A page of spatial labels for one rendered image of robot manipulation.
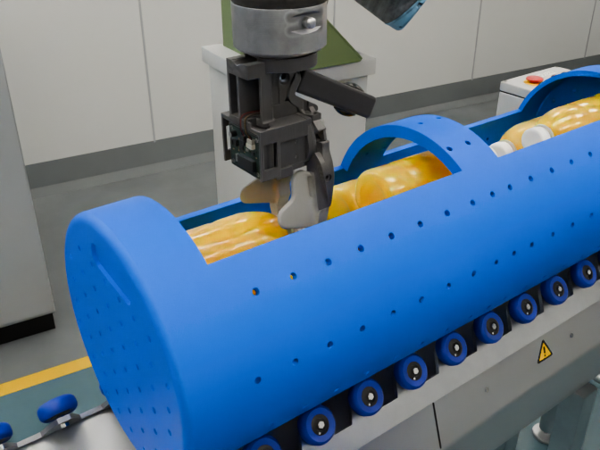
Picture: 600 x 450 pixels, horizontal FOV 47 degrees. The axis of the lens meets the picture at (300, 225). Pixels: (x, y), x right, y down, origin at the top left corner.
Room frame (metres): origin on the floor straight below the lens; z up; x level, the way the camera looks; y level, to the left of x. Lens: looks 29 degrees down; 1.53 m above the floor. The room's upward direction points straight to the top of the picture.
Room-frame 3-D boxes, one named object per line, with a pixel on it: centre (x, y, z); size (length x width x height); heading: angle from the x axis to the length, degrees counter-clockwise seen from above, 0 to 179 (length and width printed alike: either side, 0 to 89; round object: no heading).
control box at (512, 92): (1.46, -0.54, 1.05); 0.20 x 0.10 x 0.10; 127
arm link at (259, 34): (0.66, 0.02, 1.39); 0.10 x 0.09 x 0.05; 37
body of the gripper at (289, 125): (0.65, 0.02, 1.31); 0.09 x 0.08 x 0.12; 127
